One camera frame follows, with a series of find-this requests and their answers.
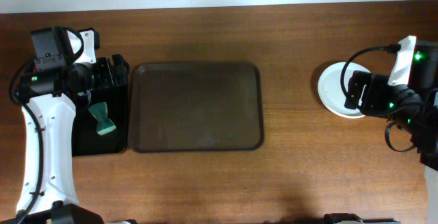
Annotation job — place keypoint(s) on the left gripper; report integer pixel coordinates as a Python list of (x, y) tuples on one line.
[(114, 72)]

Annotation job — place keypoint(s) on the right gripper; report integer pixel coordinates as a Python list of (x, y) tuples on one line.
[(358, 92)]

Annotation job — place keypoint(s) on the green yellow sponge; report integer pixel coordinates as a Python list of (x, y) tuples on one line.
[(104, 124)]

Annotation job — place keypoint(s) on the pale blue plate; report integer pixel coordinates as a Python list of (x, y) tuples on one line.
[(331, 95)]

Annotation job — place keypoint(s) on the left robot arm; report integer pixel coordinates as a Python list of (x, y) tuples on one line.
[(74, 103)]

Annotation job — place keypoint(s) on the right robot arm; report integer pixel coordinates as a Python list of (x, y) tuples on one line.
[(422, 124)]

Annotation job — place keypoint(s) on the black plastic tray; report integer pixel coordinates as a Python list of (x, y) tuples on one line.
[(85, 139)]

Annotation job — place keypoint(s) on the brown serving tray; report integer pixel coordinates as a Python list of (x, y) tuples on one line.
[(196, 106)]

